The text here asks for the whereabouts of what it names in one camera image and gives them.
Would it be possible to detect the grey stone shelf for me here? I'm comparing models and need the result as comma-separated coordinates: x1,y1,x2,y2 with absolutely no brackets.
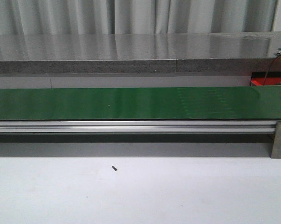
0,32,281,74

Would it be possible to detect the green conveyor belt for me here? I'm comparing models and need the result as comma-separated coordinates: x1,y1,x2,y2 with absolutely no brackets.
0,86,281,120

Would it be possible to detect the red plastic bin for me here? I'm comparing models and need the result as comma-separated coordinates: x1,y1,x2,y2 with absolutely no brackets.
250,72,281,86

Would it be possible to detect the grey pleated curtain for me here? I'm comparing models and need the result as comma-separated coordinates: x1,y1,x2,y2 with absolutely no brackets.
0,0,277,35

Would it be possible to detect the aluminium conveyor frame rail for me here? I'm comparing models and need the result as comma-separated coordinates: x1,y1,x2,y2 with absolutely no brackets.
0,120,277,133

